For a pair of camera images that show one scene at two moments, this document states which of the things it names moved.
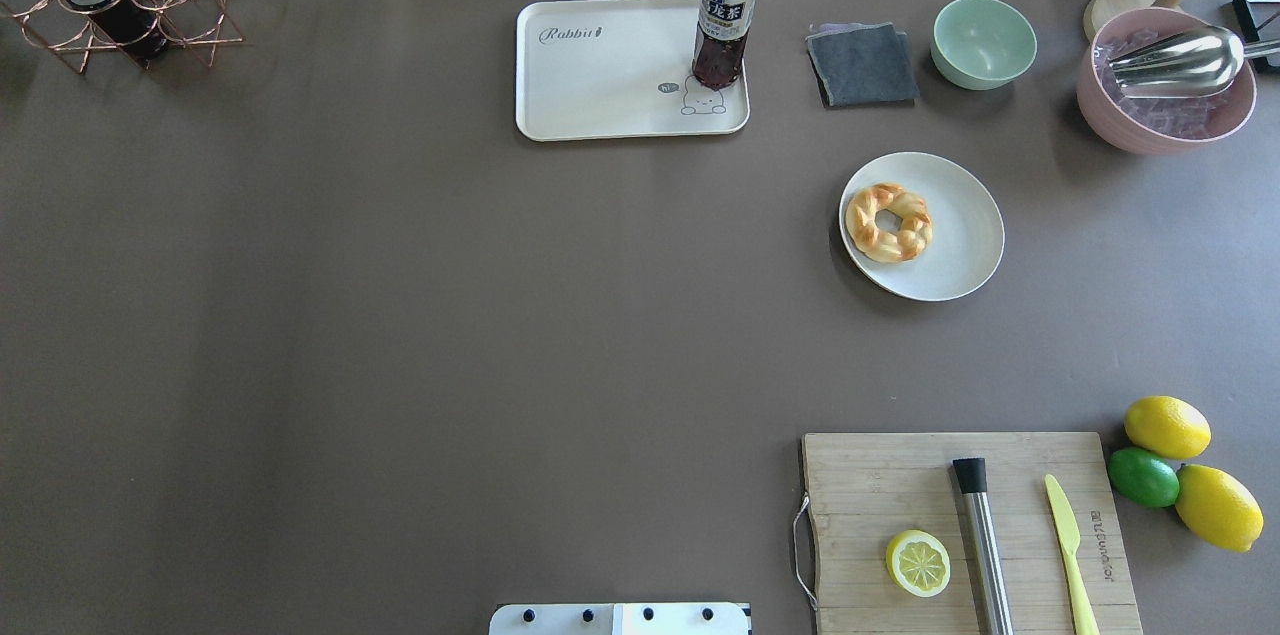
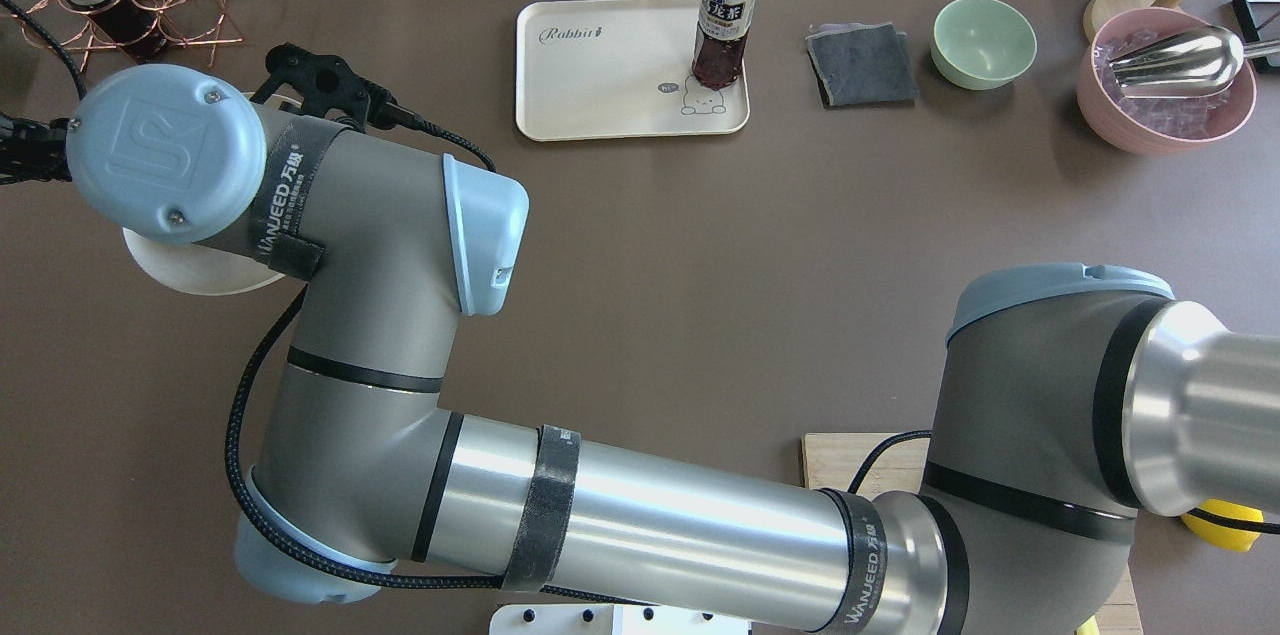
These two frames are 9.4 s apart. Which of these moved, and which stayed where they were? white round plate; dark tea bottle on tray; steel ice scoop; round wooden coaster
Moved: white round plate
Stayed: round wooden coaster; dark tea bottle on tray; steel ice scoop
